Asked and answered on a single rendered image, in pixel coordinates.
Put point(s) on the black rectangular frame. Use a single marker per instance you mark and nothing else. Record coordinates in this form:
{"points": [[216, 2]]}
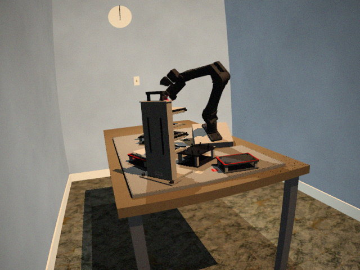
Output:
{"points": [[140, 140]]}

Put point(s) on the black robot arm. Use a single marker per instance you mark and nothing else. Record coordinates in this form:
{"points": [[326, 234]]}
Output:
{"points": [[220, 77]]}

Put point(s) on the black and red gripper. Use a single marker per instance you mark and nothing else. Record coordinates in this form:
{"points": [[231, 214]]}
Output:
{"points": [[173, 94]]}

